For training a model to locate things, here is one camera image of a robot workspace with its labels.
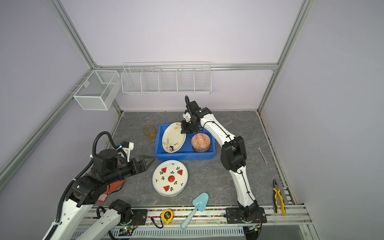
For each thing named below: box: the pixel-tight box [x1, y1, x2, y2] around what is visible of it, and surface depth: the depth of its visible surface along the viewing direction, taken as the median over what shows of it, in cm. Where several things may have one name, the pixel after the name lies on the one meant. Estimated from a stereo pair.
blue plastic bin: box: [154, 123, 216, 161], surface depth 92 cm
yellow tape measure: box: [160, 209, 174, 225], surface depth 74 cm
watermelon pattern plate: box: [152, 159, 189, 196], surface depth 86 cm
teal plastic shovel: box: [181, 192, 209, 230], surface depth 79 cm
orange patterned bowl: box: [191, 133, 211, 153], surface depth 93 cm
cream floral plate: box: [162, 122, 187, 154], surface depth 95 cm
